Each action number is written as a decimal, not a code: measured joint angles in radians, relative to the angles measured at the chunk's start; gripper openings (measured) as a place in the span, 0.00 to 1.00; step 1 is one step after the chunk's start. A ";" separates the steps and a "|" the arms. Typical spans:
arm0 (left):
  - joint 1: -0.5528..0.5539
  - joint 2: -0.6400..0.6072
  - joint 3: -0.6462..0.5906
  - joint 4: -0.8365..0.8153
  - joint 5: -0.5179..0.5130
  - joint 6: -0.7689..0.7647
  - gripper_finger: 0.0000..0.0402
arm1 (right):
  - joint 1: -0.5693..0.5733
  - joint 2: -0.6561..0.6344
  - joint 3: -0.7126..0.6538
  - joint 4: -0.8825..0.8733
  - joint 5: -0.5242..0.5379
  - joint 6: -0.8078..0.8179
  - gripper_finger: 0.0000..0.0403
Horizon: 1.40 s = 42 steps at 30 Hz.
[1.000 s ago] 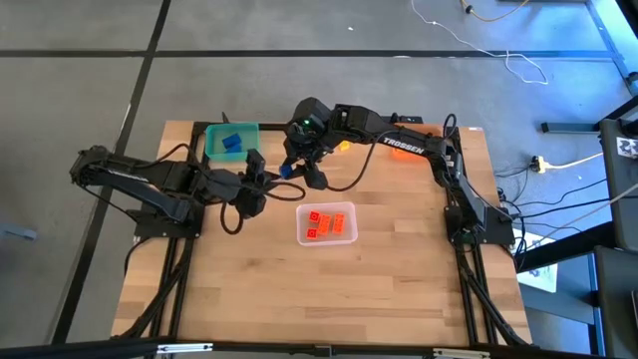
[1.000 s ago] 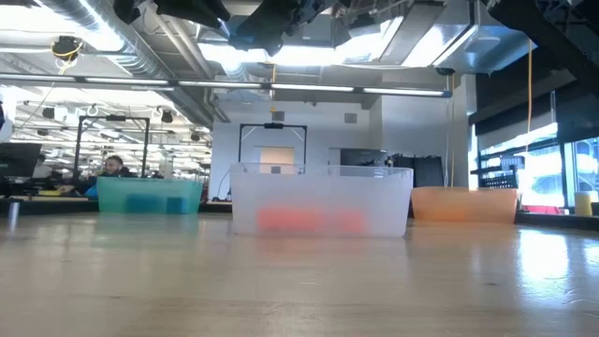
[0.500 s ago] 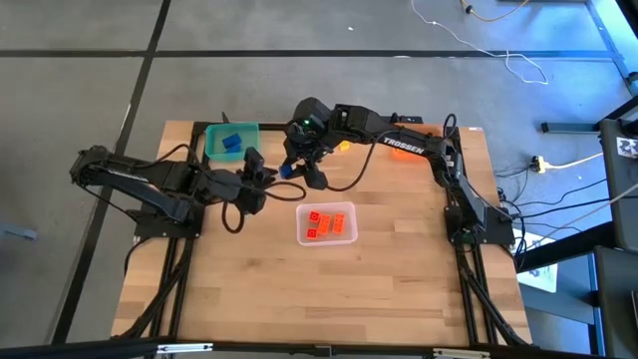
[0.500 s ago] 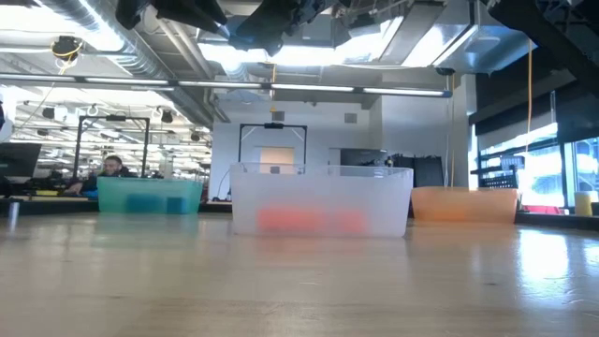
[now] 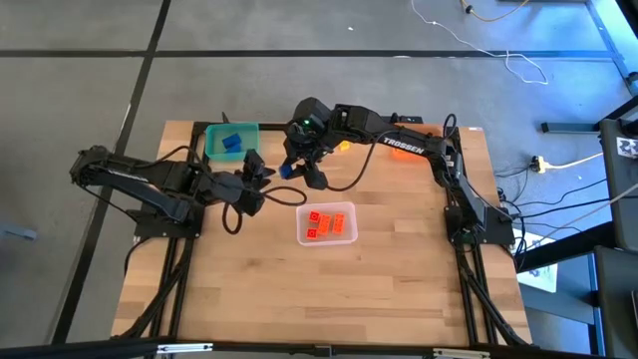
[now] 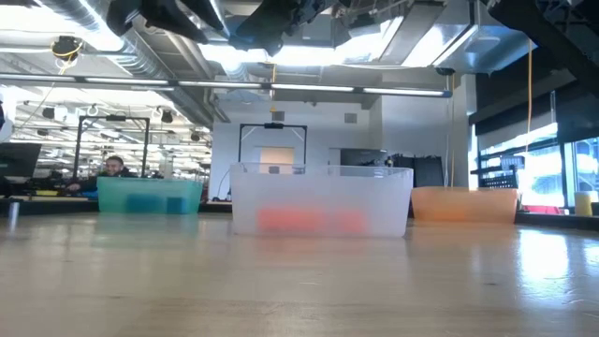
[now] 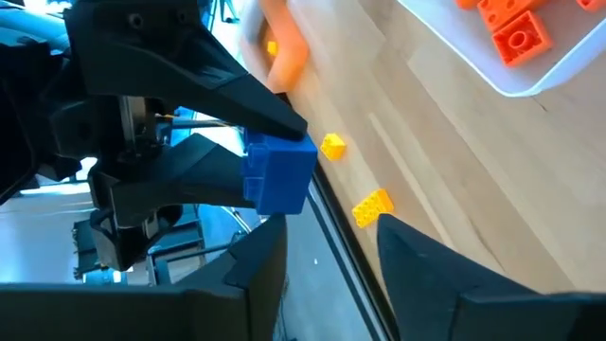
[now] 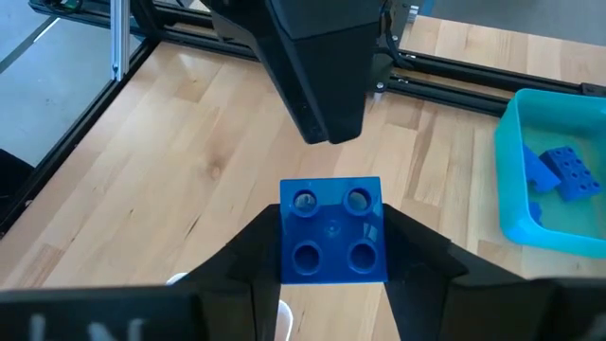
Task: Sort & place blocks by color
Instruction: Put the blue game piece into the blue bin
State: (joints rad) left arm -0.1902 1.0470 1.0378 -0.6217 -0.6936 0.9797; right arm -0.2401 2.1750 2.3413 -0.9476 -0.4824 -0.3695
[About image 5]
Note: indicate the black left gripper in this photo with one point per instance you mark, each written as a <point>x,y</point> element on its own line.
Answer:
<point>233,187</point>

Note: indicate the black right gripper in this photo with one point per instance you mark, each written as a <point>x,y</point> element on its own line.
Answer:
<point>309,129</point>

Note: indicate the small blue toy block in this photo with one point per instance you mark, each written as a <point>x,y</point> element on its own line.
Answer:
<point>235,149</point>

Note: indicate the small yellow toy block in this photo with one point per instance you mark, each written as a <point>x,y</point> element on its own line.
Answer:
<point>345,146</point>

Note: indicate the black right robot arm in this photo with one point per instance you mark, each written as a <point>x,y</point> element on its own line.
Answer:
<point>414,144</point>

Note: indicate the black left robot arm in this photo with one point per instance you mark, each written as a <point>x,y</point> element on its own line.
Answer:
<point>139,174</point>

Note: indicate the green plastic bin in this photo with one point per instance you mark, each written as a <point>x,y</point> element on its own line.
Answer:
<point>214,149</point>

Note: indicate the clear plastic bin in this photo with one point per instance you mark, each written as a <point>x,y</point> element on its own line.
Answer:
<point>349,237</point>

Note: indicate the orange plastic bin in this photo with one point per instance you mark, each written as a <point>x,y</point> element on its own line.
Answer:
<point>406,154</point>

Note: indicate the yellow power plug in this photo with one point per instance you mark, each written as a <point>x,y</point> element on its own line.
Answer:
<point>537,163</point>

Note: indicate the gray floor scrap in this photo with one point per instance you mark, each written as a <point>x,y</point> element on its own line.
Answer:
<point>20,232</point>

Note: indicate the black rig crossbar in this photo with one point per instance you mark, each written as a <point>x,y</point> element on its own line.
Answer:
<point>75,350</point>

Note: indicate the white paper sheet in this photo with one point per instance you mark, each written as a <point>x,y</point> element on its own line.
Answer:
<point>541,274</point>

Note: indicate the black floor foot bar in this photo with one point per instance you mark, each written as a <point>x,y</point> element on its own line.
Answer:
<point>568,127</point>

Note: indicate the black diagonal floor beam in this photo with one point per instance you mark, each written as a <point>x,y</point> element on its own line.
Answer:
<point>568,245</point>

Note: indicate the black white fiducial tag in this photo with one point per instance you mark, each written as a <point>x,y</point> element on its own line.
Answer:
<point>627,147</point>

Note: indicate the blue metal table leg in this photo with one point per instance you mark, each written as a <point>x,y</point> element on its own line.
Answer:
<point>609,40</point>

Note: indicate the black aluminium table frame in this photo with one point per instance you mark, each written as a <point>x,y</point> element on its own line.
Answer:
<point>269,126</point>

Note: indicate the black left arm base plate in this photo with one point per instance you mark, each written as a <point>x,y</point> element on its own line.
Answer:
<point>169,232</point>

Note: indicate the silver metal bracket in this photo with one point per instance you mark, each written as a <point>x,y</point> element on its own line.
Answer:
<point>461,354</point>
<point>184,348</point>

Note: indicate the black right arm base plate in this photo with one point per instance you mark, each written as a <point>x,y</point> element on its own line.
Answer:
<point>498,234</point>

